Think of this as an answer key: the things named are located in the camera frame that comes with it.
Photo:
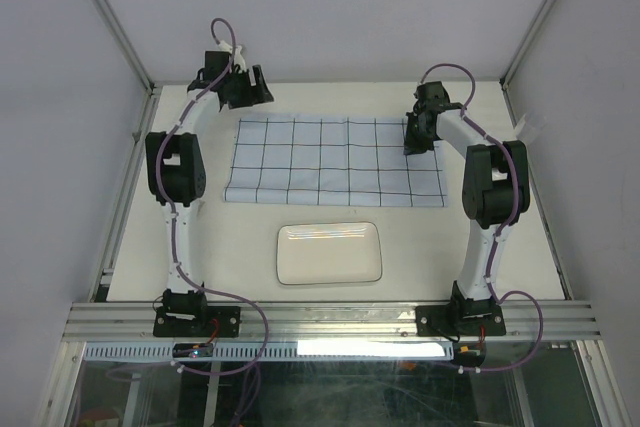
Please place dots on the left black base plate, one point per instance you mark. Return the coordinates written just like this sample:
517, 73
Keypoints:
216, 321

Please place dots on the white slotted cable duct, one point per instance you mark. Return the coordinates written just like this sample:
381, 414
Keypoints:
302, 350

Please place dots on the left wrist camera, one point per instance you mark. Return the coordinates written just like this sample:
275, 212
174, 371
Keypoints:
235, 51

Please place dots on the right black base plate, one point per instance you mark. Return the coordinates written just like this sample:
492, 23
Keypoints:
444, 321

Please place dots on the left aluminium frame post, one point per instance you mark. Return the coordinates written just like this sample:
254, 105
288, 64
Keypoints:
124, 44

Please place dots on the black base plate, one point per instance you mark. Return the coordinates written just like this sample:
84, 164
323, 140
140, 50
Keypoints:
444, 321
216, 321

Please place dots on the white rectangular plate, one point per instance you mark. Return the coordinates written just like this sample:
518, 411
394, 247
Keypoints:
328, 254

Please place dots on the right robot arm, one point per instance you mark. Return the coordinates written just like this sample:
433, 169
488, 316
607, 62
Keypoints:
495, 190

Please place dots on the aluminium frame post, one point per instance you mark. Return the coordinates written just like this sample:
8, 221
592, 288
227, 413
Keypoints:
534, 27
124, 44

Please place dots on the blue checkered cloth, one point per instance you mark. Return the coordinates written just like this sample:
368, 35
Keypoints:
332, 161

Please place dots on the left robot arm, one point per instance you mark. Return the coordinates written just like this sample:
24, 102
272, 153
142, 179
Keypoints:
177, 176

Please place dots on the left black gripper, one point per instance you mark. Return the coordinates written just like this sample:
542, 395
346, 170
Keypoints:
256, 94

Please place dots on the right aluminium frame post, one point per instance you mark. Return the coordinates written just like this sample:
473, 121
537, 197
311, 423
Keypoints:
534, 27

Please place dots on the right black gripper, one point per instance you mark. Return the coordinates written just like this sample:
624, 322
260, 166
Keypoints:
412, 145

